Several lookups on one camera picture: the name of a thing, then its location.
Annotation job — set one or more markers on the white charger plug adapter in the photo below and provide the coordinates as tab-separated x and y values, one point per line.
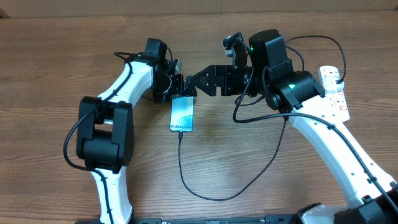
330	84

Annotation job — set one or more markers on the blue Samsung smartphone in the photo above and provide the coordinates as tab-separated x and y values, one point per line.
181	116

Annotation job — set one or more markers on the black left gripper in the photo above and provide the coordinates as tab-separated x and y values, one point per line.
178	89

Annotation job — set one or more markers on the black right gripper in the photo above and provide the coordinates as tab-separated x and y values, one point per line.
217	76

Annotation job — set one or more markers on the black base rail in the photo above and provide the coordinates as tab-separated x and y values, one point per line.
217	221

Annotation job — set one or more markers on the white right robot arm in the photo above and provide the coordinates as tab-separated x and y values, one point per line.
261	67

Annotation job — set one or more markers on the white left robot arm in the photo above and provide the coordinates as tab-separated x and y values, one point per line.
105	126

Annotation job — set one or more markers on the white power strip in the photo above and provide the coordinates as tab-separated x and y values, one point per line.
337	99

